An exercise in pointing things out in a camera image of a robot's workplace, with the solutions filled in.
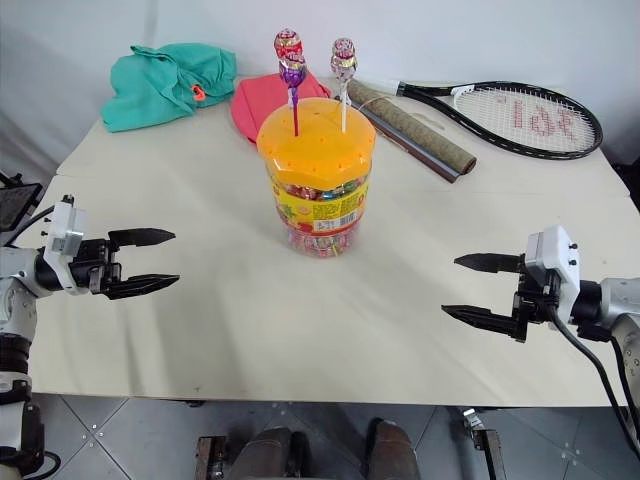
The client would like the silver wrapped lollipop white stick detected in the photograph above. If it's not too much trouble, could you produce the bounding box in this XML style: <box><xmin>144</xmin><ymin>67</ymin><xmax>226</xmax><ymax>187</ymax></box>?
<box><xmin>329</xmin><ymin>36</ymin><xmax>359</xmax><ymax>135</ymax></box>

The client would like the rolled brown mat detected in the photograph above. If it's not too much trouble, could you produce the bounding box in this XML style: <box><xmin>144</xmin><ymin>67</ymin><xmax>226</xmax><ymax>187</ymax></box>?
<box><xmin>345</xmin><ymin>79</ymin><xmax>478</xmax><ymax>177</ymax></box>

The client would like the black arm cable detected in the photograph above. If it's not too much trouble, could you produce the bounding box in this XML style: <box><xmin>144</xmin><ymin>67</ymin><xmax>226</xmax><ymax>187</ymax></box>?
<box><xmin>10</xmin><ymin>203</ymin><xmax>57</xmax><ymax>246</ymax></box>
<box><xmin>545</xmin><ymin>294</ymin><xmax>640</xmax><ymax>451</ymax></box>

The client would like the green cloth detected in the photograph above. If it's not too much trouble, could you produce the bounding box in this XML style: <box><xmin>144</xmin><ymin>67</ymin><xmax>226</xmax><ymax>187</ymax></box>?
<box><xmin>101</xmin><ymin>42</ymin><xmax>238</xmax><ymax>134</ymax></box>

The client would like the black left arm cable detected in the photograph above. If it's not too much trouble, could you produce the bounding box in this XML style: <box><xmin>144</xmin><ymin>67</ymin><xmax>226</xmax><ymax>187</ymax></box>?
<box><xmin>10</xmin><ymin>203</ymin><xmax>57</xmax><ymax>246</ymax></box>

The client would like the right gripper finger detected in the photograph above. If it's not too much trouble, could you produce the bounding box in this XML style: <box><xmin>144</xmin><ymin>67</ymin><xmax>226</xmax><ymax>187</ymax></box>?
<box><xmin>440</xmin><ymin>304</ymin><xmax>528</xmax><ymax>345</ymax></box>
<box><xmin>453</xmin><ymin>252</ymin><xmax>526</xmax><ymax>276</ymax></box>

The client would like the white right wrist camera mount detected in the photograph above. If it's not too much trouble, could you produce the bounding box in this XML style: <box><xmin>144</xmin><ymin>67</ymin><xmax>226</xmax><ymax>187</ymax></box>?
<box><xmin>523</xmin><ymin>225</ymin><xmax>583</xmax><ymax>327</ymax></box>

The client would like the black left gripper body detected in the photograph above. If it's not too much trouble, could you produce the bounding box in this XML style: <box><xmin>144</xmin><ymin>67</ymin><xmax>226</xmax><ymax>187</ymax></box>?
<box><xmin>68</xmin><ymin>238</ymin><xmax>124</xmax><ymax>297</ymax></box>

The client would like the black tennis racket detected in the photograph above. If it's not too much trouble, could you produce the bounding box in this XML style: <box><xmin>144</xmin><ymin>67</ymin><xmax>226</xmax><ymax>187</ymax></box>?
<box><xmin>356</xmin><ymin>77</ymin><xmax>605</xmax><ymax>162</ymax></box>

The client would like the lollipop jar with orange lid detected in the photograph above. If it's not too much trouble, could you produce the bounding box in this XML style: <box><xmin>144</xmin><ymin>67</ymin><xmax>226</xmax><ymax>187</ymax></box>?
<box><xmin>256</xmin><ymin>95</ymin><xmax>378</xmax><ymax>259</ymax></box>

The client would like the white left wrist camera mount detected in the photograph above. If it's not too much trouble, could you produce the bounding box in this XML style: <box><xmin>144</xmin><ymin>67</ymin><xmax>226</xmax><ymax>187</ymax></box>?
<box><xmin>41</xmin><ymin>194</ymin><xmax>87</xmax><ymax>292</ymax></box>

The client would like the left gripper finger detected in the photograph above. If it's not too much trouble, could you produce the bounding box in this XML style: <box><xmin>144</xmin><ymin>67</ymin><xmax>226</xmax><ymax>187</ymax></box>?
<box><xmin>101</xmin><ymin>273</ymin><xmax>181</xmax><ymax>302</ymax></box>
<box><xmin>107</xmin><ymin>227</ymin><xmax>177</xmax><ymax>253</ymax></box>

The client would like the red wrapped lollipop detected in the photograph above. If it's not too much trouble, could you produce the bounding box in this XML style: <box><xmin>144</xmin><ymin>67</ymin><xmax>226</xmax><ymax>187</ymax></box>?
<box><xmin>272</xmin><ymin>28</ymin><xmax>306</xmax><ymax>108</ymax></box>

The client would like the red cloth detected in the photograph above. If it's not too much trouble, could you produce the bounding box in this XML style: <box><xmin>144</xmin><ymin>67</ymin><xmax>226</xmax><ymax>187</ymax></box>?
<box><xmin>229</xmin><ymin>71</ymin><xmax>333</xmax><ymax>147</ymax></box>

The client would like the dark rounded shape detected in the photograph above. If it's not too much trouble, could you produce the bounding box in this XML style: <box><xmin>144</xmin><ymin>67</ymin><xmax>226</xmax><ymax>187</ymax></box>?
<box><xmin>366</xmin><ymin>418</ymin><xmax>420</xmax><ymax>480</ymax></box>

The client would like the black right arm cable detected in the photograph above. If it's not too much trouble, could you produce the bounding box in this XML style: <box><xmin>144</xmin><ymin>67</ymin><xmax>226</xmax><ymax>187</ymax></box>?
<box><xmin>545</xmin><ymin>294</ymin><xmax>640</xmax><ymax>451</ymax></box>

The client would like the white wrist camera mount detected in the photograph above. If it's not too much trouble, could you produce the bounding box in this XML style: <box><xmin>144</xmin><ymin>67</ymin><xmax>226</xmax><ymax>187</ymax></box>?
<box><xmin>523</xmin><ymin>225</ymin><xmax>583</xmax><ymax>327</ymax></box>
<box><xmin>41</xmin><ymin>194</ymin><xmax>87</xmax><ymax>292</ymax></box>

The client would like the purple wrapped lollipop pink stick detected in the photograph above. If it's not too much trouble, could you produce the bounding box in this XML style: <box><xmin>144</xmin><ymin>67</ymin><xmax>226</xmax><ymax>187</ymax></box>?
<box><xmin>278</xmin><ymin>55</ymin><xmax>308</xmax><ymax>138</ymax></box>

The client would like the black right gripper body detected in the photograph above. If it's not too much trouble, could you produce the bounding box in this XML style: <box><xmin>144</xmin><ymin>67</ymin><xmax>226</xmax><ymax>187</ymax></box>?
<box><xmin>511</xmin><ymin>253</ymin><xmax>560</xmax><ymax>327</ymax></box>

